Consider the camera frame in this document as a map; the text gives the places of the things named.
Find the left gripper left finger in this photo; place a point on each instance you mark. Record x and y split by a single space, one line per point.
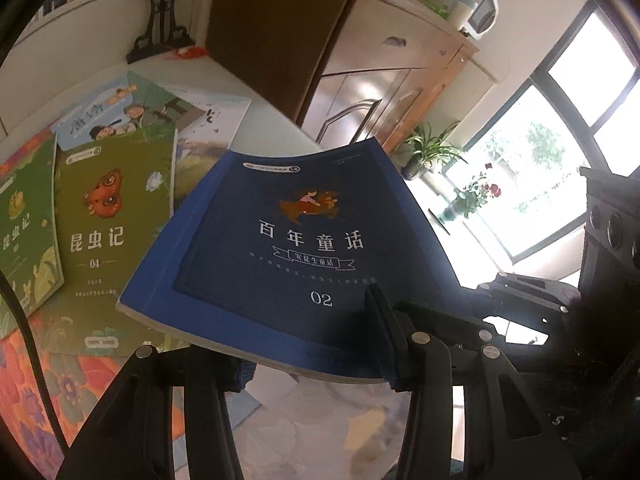
128 433

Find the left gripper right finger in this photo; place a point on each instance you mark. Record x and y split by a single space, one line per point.
471 414

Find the blue fairy tale book 02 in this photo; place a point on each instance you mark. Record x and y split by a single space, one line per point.
269 258

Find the rabbit hill picture book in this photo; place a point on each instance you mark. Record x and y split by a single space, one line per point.
204 142

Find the floral orange table mat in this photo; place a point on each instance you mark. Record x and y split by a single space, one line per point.
75 383

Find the red rose plant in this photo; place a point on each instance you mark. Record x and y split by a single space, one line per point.
472 197

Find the olive green insect book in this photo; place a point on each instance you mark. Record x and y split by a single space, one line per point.
112 199

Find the potted spider plant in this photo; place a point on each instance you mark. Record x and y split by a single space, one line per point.
428 149

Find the light blue cartoon book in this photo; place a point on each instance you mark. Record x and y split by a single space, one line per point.
124 105

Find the white microwave oven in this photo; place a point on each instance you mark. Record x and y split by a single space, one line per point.
482 20

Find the white bookshelf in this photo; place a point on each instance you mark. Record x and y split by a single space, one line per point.
64 48

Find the brown wooden cabinet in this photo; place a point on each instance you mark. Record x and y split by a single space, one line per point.
342 70

